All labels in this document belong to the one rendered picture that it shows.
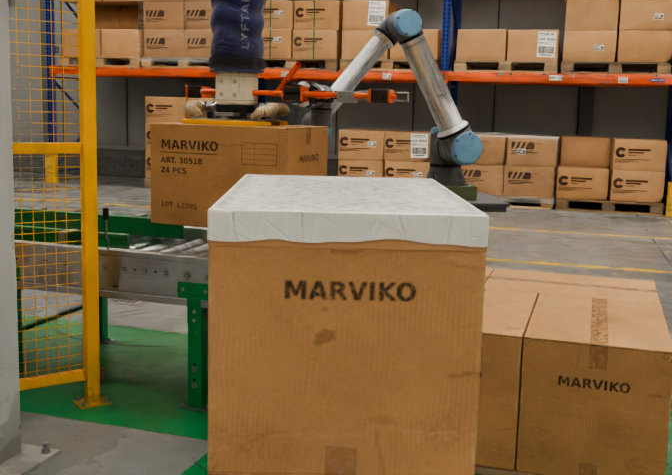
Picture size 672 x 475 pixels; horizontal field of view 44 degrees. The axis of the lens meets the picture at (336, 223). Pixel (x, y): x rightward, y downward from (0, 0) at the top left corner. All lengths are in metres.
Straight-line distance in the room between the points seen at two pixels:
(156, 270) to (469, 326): 2.16
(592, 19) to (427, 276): 9.21
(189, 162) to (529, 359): 1.57
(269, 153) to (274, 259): 1.97
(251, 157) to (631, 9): 7.64
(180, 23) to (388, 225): 10.25
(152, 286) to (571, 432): 1.65
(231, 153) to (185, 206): 0.30
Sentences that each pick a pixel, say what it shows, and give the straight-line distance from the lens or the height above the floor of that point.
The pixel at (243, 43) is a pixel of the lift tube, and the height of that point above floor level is 1.40.
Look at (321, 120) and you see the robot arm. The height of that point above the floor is 1.10.
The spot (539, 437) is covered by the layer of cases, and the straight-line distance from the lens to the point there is 2.51.
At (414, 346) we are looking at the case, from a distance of 1.24.
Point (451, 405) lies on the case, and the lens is 1.28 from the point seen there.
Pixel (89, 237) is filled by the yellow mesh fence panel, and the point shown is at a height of 0.66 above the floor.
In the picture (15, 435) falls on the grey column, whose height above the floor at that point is 0.09.
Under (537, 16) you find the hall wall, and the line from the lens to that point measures 11.66.
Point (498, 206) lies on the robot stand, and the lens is 3.85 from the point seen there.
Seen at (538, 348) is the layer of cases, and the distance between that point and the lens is 2.43.
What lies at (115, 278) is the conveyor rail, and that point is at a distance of 3.37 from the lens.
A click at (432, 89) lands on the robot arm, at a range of 3.75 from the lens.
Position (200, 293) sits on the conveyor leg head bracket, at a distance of 3.20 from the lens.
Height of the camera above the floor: 1.17
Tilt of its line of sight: 8 degrees down
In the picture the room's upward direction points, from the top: 1 degrees clockwise
